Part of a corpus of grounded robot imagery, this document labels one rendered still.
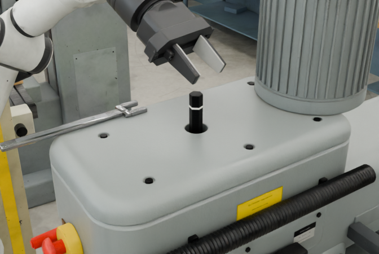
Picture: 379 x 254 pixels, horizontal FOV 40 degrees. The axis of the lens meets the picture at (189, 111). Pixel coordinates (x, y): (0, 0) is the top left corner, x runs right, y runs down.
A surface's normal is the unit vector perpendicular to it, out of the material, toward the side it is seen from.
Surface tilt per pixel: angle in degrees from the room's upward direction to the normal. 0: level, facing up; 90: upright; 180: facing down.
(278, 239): 90
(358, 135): 0
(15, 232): 90
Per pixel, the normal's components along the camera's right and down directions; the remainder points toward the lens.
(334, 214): 0.55, 0.39
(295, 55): -0.52, 0.40
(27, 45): 0.78, 0.07
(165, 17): 0.36, -0.61
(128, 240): 0.09, 0.46
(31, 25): -0.06, 0.77
